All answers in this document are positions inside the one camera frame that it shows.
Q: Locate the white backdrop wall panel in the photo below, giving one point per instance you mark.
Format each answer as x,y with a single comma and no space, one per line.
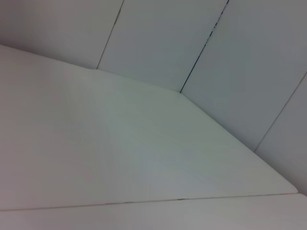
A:
244,72
52,28
156,40
287,143

